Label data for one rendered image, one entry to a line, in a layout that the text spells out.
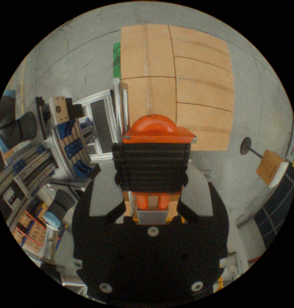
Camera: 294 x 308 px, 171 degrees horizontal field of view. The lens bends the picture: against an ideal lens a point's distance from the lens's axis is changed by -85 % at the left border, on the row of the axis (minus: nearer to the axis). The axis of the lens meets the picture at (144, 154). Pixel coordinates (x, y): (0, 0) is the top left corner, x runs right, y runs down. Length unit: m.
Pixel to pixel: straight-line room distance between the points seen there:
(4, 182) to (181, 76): 1.29
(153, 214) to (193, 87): 0.82
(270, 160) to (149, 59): 1.86
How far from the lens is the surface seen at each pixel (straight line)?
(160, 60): 0.85
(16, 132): 0.56
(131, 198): 0.16
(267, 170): 1.82
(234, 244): 1.48
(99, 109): 1.23
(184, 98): 0.80
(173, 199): 0.63
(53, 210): 0.67
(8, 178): 0.73
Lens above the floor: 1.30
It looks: 62 degrees down
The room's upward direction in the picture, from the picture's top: 174 degrees counter-clockwise
